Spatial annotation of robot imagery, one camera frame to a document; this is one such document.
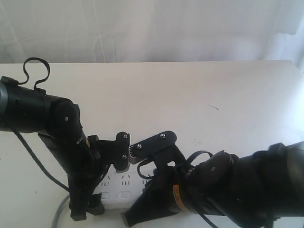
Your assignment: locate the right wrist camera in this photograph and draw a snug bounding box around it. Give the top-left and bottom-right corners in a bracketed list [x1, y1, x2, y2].
[129, 131, 177, 164]

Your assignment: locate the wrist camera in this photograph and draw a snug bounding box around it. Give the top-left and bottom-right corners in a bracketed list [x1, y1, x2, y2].
[129, 131, 177, 164]
[96, 132, 131, 173]

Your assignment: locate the grey power cord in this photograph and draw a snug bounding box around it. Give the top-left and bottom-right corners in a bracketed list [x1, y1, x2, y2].
[51, 196, 71, 228]

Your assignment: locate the white backdrop curtain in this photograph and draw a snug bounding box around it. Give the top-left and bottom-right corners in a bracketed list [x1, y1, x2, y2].
[0, 0, 304, 70]

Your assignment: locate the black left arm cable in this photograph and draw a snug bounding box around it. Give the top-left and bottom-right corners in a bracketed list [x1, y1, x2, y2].
[14, 57, 71, 192]

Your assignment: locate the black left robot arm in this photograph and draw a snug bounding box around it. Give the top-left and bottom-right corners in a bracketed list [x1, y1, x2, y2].
[0, 76, 105, 221]

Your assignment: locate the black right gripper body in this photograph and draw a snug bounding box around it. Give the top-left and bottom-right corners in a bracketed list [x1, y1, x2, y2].
[140, 144, 214, 214]

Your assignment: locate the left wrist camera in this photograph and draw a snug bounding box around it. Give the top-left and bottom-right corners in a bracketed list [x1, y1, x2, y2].
[96, 132, 131, 173]

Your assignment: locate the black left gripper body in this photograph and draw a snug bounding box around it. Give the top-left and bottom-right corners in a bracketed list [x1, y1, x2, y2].
[38, 133, 111, 188]

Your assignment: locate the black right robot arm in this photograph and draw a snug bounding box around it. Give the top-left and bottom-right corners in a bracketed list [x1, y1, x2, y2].
[122, 142, 304, 228]

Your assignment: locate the white five-socket power strip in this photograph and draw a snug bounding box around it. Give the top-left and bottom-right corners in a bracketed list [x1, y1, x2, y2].
[94, 165, 148, 209]

